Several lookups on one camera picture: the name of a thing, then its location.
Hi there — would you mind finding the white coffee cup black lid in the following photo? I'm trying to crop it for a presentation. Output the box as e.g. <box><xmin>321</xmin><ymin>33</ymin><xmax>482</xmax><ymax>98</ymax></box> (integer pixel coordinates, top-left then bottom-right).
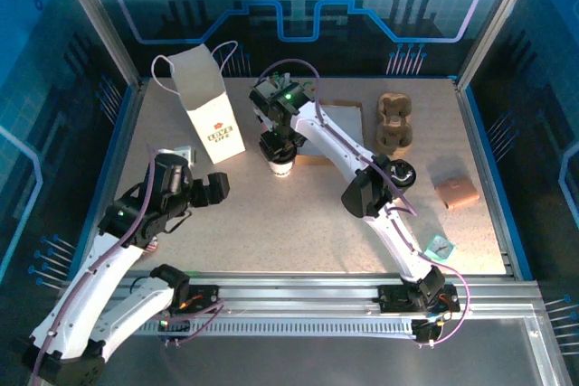
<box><xmin>267</xmin><ymin>153</ymin><xmax>299</xmax><ymax>181</ymax></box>
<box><xmin>389</xmin><ymin>158</ymin><xmax>416</xmax><ymax>189</ymax></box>

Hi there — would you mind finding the white printed paper bag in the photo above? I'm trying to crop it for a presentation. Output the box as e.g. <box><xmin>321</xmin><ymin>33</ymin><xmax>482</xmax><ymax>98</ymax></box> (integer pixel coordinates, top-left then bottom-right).
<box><xmin>151</xmin><ymin>40</ymin><xmax>248</xmax><ymax>165</ymax></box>

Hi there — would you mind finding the brown cardboard napkin tray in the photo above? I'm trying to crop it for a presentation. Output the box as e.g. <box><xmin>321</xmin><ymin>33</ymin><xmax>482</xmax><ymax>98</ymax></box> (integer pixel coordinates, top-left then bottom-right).
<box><xmin>293</xmin><ymin>99</ymin><xmax>365</xmax><ymax>167</ymax></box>

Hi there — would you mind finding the brown pulp cup carrier stack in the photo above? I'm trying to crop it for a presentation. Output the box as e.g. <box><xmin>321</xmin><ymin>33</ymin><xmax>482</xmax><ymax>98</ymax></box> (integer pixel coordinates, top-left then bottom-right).
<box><xmin>374</xmin><ymin>91</ymin><xmax>413</xmax><ymax>155</ymax></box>

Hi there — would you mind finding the teal small packet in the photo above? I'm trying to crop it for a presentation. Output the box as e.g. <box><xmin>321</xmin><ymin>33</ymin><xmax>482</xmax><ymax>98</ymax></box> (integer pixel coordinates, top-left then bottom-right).
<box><xmin>424</xmin><ymin>234</ymin><xmax>456</xmax><ymax>263</ymax></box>

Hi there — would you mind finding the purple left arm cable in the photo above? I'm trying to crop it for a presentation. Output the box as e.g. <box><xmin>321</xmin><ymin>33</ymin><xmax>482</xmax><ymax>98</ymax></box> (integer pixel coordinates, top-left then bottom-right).
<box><xmin>31</xmin><ymin>144</ymin><xmax>226</xmax><ymax>385</ymax></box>

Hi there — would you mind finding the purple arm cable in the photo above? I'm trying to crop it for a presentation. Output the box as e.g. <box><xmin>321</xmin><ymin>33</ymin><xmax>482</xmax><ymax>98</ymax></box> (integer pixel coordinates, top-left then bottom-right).
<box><xmin>260</xmin><ymin>58</ymin><xmax>471</xmax><ymax>349</ymax></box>
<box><xmin>31</xmin><ymin>144</ymin><xmax>226</xmax><ymax>385</ymax></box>

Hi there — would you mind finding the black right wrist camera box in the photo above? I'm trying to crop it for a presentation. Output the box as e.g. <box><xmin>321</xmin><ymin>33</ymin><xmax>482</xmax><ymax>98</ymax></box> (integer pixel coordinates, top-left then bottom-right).
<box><xmin>249</xmin><ymin>81</ymin><xmax>274</xmax><ymax>119</ymax></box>

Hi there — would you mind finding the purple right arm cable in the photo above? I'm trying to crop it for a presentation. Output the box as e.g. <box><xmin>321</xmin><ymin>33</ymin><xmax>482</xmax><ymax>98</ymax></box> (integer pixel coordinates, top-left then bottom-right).
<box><xmin>260</xmin><ymin>58</ymin><xmax>471</xmax><ymax>349</ymax></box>

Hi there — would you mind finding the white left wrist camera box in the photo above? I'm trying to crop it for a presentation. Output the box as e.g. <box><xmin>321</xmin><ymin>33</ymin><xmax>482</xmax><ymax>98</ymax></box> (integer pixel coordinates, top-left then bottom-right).
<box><xmin>171</xmin><ymin>145</ymin><xmax>199</xmax><ymax>166</ymax></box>

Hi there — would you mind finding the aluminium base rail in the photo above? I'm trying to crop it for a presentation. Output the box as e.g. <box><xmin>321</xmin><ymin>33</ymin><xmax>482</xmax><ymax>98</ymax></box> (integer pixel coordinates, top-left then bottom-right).
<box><xmin>61</xmin><ymin>270</ymin><xmax>544</xmax><ymax>322</ymax></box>

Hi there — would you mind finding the white slotted cable duct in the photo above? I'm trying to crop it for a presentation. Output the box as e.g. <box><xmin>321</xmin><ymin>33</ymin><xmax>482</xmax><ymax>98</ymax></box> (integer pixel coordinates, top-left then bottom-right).
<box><xmin>106</xmin><ymin>317</ymin><xmax>415</xmax><ymax>338</ymax></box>

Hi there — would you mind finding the aluminium frame post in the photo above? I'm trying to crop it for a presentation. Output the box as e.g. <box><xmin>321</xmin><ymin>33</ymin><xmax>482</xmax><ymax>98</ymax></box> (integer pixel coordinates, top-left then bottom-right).
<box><xmin>48</xmin><ymin>0</ymin><xmax>146</xmax><ymax>91</ymax></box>
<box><xmin>454</xmin><ymin>0</ymin><xmax>548</xmax><ymax>91</ymax></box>

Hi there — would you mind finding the aluminium table side rail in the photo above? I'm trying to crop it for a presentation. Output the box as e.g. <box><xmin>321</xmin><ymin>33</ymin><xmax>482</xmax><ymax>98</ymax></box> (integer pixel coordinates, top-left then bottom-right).
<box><xmin>454</xmin><ymin>80</ymin><xmax>521</xmax><ymax>279</ymax></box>

